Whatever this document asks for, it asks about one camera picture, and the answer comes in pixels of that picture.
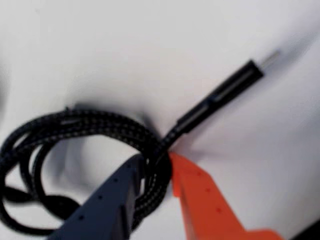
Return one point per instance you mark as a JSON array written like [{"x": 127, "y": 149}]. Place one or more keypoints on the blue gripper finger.
[{"x": 105, "y": 205}]

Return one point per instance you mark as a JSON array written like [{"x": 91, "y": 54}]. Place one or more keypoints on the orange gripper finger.
[{"x": 202, "y": 205}]

